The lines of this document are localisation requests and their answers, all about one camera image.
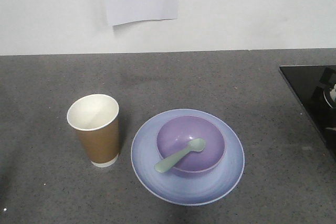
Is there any purple plastic bowl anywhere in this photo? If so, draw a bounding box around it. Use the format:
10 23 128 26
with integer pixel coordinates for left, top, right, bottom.
156 115 226 177

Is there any light green spoon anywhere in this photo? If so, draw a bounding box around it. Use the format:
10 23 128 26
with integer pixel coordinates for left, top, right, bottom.
154 138 206 173

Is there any brown paper cup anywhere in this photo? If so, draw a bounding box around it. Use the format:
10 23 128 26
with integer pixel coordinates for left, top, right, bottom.
66 94 120 168

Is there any light blue plate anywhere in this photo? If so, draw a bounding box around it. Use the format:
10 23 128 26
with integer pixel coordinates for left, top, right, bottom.
131 109 245 206

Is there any black induction cooktop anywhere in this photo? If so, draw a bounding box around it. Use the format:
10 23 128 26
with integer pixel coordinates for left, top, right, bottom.
279 64 335 157

